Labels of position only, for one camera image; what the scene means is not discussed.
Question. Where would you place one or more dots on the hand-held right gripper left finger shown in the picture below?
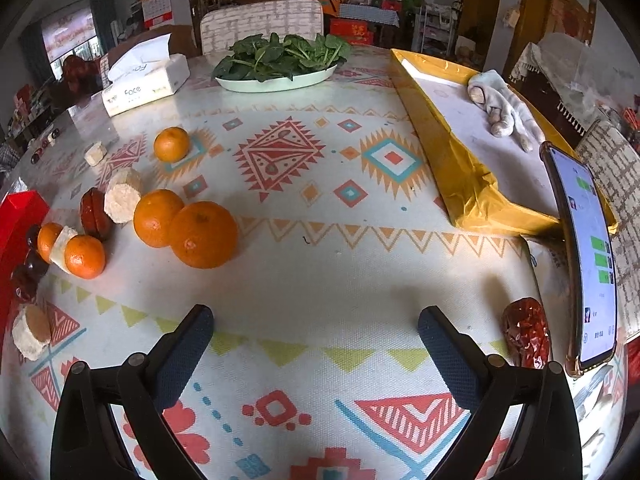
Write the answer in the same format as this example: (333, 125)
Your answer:
(182, 355)

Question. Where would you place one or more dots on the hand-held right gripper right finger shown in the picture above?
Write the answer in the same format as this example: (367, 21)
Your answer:
(447, 355)

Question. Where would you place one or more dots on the large orange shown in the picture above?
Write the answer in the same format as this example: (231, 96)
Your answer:
(202, 234)

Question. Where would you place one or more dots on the small orange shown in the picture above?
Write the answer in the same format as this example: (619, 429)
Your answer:
(171, 144)
(47, 241)
(85, 256)

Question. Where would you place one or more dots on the medium orange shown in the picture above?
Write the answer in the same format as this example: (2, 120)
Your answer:
(156, 217)

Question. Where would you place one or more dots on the pale sugarcane chunk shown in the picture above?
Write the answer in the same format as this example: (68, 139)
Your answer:
(30, 332)
(122, 201)
(95, 152)
(62, 249)

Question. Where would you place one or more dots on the small dark date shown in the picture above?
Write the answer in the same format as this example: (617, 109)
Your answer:
(37, 263)
(32, 236)
(23, 284)

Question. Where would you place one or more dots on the red plastic tray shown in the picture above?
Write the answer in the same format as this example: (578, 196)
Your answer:
(15, 220)

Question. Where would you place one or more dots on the wrinkled red date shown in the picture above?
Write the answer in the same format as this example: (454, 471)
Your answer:
(526, 332)

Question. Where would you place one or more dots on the smartphone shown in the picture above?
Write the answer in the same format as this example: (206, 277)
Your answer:
(585, 260)

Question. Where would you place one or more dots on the large glossy red date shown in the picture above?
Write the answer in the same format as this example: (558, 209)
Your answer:
(95, 212)

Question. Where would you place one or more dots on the gold cardboard box lid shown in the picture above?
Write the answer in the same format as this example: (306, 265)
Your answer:
(450, 155)

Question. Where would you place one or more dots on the white knitted glove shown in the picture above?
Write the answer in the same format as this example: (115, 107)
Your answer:
(505, 102)

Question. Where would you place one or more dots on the white tissue pack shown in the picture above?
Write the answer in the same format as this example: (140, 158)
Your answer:
(145, 82)

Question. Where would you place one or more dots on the pale green oval plate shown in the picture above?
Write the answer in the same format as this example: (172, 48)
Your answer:
(280, 82)

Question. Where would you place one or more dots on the brown chair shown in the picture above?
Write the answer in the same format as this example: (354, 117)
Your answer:
(185, 40)

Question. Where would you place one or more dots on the spinach leaves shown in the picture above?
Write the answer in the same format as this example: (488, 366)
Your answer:
(280, 55)

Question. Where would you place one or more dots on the white lace furniture cover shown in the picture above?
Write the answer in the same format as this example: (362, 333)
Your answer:
(555, 55)

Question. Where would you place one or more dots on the white metal rack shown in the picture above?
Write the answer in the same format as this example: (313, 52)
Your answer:
(435, 30)

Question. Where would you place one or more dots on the red gift box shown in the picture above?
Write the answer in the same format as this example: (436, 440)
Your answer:
(352, 32)

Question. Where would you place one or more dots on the window with red banner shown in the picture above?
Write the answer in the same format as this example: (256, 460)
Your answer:
(70, 35)

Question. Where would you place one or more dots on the patterned chair back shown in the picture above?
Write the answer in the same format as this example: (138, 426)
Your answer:
(260, 22)

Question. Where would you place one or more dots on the checkered cloth table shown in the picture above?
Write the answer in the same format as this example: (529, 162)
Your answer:
(370, 14)

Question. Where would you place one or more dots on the wooden door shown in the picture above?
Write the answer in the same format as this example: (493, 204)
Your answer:
(555, 10)

